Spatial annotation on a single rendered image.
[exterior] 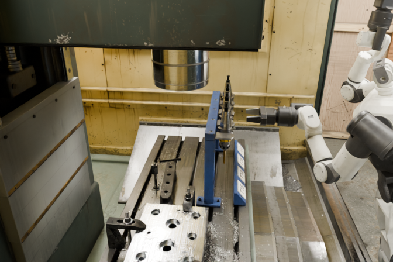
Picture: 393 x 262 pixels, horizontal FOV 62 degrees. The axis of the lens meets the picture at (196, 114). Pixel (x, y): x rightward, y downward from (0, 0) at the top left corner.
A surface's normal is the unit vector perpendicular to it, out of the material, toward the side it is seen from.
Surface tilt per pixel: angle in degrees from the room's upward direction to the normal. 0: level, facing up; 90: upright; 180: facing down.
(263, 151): 24
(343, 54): 91
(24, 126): 91
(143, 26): 90
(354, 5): 89
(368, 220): 0
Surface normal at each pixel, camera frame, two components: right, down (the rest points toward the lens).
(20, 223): 1.00, 0.03
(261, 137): -0.04, -0.67
